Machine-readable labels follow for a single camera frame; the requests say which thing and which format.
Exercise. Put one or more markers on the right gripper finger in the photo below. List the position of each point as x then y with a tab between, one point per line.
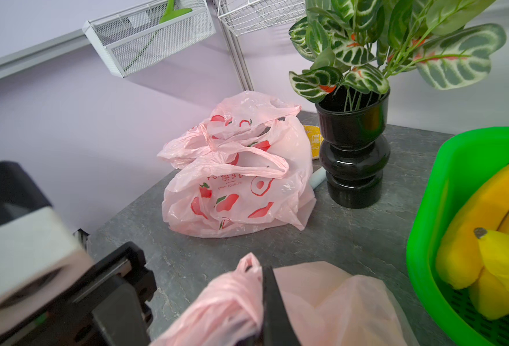
277	329

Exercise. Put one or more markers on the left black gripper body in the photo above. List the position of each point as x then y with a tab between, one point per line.
108	305

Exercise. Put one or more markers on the pink strawberry plastic bag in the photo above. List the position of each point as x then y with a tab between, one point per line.
241	118

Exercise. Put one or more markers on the small yellow banana bunch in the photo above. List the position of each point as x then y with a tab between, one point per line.
490	294

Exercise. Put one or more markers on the light blue white tube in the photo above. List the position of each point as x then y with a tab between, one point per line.
317	178

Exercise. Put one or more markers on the green plastic basket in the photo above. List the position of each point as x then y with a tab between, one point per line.
463	164

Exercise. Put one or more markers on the potted plant black vase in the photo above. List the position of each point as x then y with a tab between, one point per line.
354	48

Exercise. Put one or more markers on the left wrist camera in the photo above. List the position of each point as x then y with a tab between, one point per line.
39	260

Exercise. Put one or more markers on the white wire side basket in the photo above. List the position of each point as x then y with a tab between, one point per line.
144	35

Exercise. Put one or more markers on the white wire wall shelf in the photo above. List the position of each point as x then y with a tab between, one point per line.
247	16

